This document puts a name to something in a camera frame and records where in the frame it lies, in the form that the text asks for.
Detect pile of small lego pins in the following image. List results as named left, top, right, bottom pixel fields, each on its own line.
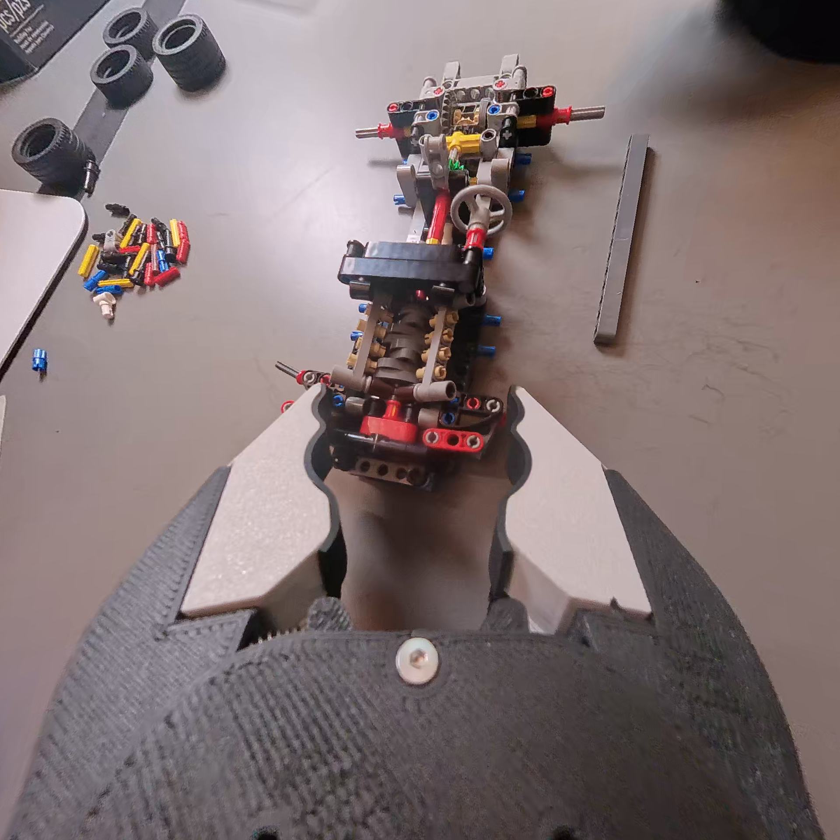
left=77, top=202, right=193, bottom=293

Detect black rubber lego tire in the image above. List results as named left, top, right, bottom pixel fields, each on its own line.
left=152, top=14, right=227, bottom=93
left=90, top=45, right=155, bottom=109
left=103, top=7, right=158, bottom=56
left=11, top=117, right=98, bottom=194

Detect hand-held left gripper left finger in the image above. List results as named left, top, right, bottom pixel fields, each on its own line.
left=179, top=385, right=345, bottom=632

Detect long grey lego beam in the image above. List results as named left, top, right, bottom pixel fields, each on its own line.
left=594, top=133, right=651, bottom=347

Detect lego set box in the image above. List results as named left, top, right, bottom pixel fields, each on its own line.
left=0, top=0, right=112, bottom=85

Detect black round object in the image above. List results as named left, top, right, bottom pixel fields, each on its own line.
left=718, top=0, right=840, bottom=67

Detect black Lego tyres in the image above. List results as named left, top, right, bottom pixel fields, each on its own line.
left=72, top=0, right=188, bottom=142

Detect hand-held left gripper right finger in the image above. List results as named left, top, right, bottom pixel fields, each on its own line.
left=489, top=385, right=653, bottom=636

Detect lego car chassis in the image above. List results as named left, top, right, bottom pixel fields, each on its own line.
left=276, top=54, right=606, bottom=493

